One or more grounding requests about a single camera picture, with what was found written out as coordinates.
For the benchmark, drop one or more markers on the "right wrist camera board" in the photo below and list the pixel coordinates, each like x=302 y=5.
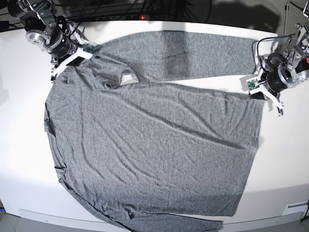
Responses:
x=90 y=47

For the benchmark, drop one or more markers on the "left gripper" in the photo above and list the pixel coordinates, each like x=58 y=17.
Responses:
x=276 y=81

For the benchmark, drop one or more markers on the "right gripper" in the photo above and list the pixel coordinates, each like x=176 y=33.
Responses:
x=63 y=44

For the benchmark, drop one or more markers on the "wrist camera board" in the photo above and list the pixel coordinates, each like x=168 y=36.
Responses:
x=90 y=47
x=252 y=83

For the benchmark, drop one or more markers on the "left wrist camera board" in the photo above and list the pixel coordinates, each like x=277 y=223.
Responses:
x=252 y=83

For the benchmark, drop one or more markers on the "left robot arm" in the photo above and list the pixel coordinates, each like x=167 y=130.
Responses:
x=293 y=56

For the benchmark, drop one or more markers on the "black power strip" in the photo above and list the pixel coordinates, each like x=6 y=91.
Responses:
x=128 y=17

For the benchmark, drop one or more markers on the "grey long-sleeve T-shirt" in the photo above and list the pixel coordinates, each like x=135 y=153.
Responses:
x=146 y=154

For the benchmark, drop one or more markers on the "thin metal stand rod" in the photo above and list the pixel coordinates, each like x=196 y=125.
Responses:
x=293 y=16

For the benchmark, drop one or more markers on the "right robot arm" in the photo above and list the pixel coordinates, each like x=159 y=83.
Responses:
x=51 y=33

